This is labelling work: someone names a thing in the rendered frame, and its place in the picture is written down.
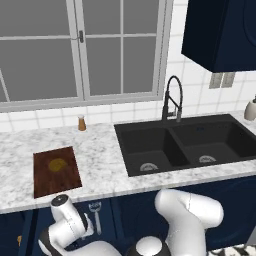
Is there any white-framed window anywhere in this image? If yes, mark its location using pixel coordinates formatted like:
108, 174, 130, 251
0, 0, 175, 113

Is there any silver peeler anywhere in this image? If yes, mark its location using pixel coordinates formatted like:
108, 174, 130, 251
88, 201, 103, 236

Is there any black spring tap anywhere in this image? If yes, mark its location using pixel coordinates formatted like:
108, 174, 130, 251
161, 75, 185, 124

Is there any black double sink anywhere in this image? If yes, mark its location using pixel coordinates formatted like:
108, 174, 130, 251
113, 113, 256, 178

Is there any yellow-green avocado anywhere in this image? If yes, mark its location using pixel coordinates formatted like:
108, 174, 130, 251
48, 158, 68, 173

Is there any navy base cupboard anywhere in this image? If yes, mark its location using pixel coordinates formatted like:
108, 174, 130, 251
111, 175, 256, 256

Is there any beige soap dispenser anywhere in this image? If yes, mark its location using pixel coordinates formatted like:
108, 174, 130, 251
243, 94, 256, 122

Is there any dark brown wooden cutting board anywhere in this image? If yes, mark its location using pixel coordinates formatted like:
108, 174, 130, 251
32, 146, 83, 199

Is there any grey wall socket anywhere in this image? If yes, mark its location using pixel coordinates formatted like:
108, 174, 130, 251
208, 72, 224, 90
221, 72, 237, 89

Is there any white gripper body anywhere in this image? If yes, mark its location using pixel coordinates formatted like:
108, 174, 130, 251
81, 213, 95, 240

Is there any navy wall cupboard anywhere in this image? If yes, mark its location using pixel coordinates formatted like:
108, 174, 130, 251
181, 0, 256, 74

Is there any brown spice shaker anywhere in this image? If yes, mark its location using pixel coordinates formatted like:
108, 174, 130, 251
77, 114, 88, 132

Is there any navy open drawer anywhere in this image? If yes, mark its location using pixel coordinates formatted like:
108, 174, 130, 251
0, 198, 116, 256

